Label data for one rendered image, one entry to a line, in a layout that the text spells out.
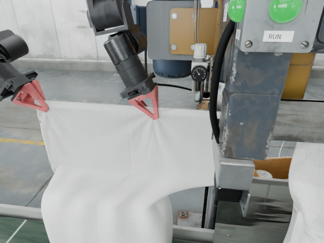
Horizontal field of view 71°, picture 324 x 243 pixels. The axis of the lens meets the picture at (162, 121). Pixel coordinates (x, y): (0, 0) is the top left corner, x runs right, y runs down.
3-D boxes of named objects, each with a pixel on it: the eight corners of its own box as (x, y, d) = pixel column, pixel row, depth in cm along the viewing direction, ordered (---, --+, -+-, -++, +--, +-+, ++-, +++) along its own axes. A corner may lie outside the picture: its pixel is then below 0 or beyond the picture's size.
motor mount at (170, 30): (146, 60, 69) (144, 0, 63) (150, 56, 75) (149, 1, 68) (241, 62, 66) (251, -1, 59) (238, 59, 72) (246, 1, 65)
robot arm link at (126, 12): (83, 8, 46) (120, -2, 43) (110, 6, 55) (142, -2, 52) (101, 66, 51) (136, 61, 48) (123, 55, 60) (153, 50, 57)
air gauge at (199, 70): (190, 82, 52) (191, 65, 50) (190, 80, 53) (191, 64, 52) (206, 82, 51) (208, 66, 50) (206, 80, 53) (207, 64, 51)
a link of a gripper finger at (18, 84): (60, 98, 60) (30, 73, 58) (44, 108, 53) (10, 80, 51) (47, 114, 63) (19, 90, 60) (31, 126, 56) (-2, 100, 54)
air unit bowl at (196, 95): (190, 105, 56) (192, 80, 53) (191, 101, 59) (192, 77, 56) (202, 105, 56) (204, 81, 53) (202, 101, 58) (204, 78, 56)
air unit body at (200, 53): (188, 111, 55) (192, 45, 49) (189, 104, 60) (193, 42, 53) (207, 112, 55) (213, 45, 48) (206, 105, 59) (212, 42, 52)
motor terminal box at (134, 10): (135, 46, 69) (133, 4, 64) (130, 43, 78) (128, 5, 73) (161, 46, 72) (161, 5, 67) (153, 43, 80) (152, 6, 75)
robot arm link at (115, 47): (95, 42, 47) (116, 30, 45) (111, 37, 53) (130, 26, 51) (112, 72, 49) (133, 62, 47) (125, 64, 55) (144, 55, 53)
